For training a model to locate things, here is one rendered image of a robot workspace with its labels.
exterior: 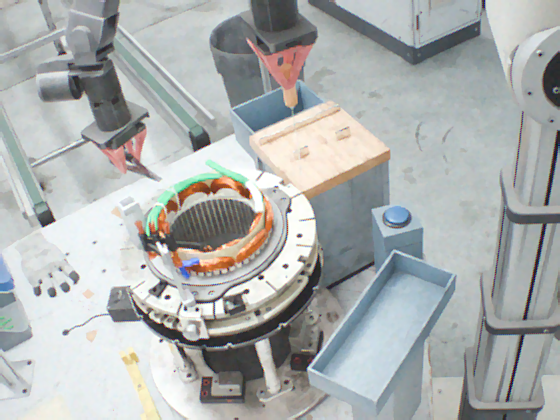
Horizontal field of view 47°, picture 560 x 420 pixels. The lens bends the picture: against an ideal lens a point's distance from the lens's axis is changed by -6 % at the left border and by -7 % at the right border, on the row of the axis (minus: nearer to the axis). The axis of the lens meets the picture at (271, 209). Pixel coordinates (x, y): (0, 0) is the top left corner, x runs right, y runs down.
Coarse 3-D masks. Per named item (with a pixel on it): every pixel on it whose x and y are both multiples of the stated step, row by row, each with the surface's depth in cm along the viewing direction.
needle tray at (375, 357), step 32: (384, 288) 103; (416, 288) 102; (448, 288) 96; (352, 320) 97; (384, 320) 98; (416, 320) 97; (320, 352) 91; (352, 352) 95; (384, 352) 94; (416, 352) 93; (320, 384) 91; (352, 384) 91; (384, 384) 86; (416, 384) 106; (384, 416) 103
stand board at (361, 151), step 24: (288, 120) 131; (336, 120) 129; (264, 144) 126; (288, 144) 125; (312, 144) 124; (336, 144) 123; (360, 144) 122; (384, 144) 121; (288, 168) 120; (312, 168) 119; (336, 168) 119; (360, 168) 119; (312, 192) 117
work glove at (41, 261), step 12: (24, 240) 159; (36, 240) 158; (24, 252) 156; (36, 252) 154; (48, 252) 153; (60, 252) 153; (24, 264) 151; (36, 264) 150; (48, 264) 150; (60, 264) 149; (36, 276) 148; (48, 276) 148; (60, 276) 147; (72, 276) 147; (36, 288) 146; (48, 288) 145
